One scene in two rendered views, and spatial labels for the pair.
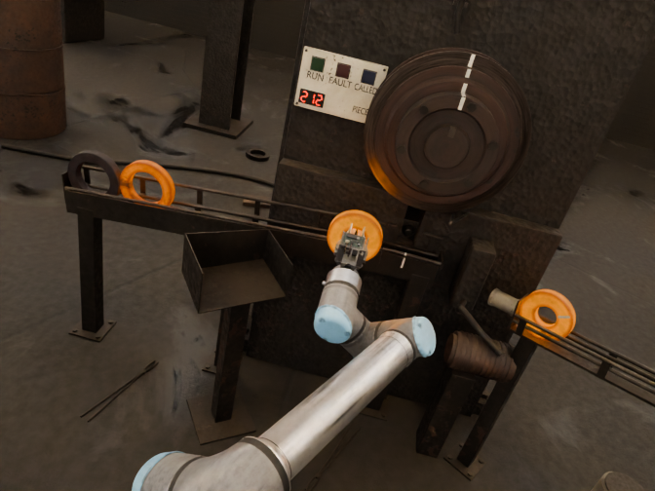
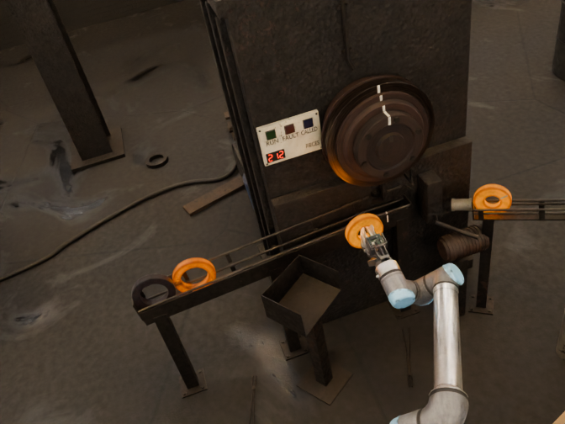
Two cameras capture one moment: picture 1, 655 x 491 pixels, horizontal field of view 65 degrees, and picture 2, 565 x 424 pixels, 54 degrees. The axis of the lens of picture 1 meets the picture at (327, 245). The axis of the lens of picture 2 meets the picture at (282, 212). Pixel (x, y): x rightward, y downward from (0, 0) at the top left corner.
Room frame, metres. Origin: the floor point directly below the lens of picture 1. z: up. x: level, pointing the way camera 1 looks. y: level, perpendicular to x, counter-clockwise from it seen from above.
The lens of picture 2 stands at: (-0.29, 0.55, 2.37)
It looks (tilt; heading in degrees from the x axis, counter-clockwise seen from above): 39 degrees down; 349
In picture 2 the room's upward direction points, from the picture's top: 12 degrees counter-clockwise
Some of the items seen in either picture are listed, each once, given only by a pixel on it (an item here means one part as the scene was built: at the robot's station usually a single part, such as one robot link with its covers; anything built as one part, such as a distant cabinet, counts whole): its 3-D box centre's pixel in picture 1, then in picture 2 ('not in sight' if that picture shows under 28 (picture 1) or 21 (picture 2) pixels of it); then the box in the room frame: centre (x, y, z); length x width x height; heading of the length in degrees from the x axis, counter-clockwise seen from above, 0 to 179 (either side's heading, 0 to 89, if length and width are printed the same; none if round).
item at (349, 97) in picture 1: (339, 86); (290, 138); (1.62, 0.08, 1.15); 0.26 x 0.02 x 0.18; 88
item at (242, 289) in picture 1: (225, 342); (311, 337); (1.25, 0.25, 0.36); 0.26 x 0.20 x 0.72; 123
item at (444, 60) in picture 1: (444, 134); (378, 134); (1.50, -0.26, 1.11); 0.47 x 0.06 x 0.47; 88
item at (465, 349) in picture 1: (460, 398); (462, 272); (1.35, -0.58, 0.27); 0.22 x 0.13 x 0.53; 88
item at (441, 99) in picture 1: (445, 144); (388, 145); (1.40, -0.25, 1.11); 0.28 x 0.06 x 0.28; 88
